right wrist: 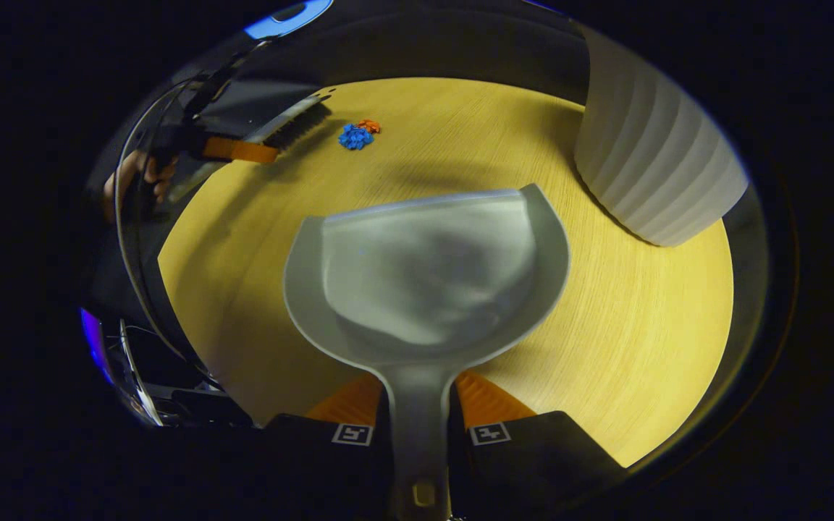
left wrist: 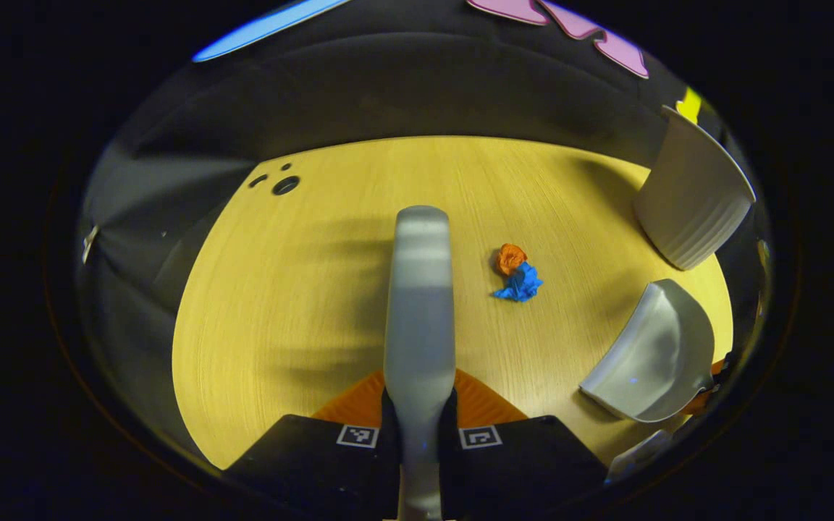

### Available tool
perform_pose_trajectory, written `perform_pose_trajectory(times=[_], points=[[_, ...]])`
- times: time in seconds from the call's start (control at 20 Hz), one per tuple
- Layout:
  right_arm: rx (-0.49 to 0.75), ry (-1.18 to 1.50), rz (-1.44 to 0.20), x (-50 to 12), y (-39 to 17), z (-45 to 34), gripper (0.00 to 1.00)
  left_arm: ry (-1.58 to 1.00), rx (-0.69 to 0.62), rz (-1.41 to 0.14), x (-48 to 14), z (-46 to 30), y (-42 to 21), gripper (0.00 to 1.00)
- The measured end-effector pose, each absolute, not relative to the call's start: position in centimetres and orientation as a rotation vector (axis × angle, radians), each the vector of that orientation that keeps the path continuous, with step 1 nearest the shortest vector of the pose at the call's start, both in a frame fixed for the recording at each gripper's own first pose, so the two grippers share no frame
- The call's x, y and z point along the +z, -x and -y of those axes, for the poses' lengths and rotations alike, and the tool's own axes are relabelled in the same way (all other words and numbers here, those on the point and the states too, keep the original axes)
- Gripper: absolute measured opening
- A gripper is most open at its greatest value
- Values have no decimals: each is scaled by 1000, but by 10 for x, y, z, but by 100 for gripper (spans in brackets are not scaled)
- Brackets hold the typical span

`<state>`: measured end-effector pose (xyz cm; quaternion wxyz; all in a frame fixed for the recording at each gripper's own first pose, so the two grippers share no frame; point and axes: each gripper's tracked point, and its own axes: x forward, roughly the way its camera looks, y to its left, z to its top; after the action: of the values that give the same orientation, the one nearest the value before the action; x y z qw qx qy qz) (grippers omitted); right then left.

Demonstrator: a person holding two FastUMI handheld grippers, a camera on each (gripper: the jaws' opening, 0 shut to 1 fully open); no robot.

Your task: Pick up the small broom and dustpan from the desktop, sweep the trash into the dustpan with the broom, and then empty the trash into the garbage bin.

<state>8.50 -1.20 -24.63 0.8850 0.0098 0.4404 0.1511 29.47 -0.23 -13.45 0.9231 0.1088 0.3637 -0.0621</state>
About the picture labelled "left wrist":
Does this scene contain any small grey broom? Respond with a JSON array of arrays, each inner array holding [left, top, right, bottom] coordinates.
[[383, 205, 458, 521]]

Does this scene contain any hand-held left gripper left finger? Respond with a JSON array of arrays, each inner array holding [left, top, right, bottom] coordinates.
[[225, 369, 403, 509]]

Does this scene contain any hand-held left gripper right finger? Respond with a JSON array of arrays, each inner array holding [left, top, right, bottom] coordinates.
[[439, 368, 610, 509]]

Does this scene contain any orange paper trash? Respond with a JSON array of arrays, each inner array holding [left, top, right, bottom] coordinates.
[[497, 243, 528, 276]]

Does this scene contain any black backdrop cloth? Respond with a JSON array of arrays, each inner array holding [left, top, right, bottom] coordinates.
[[77, 0, 772, 464]]

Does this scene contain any wooden desktop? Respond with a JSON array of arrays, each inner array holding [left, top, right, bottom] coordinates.
[[172, 135, 735, 471]]

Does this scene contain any grey ribbed garbage bin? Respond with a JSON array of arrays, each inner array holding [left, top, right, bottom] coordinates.
[[633, 106, 757, 271]]

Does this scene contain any grey dustpan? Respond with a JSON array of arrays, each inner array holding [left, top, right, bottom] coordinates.
[[579, 279, 716, 423]]

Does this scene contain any blue paper trash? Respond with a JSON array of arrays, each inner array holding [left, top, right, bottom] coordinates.
[[493, 262, 544, 302]]

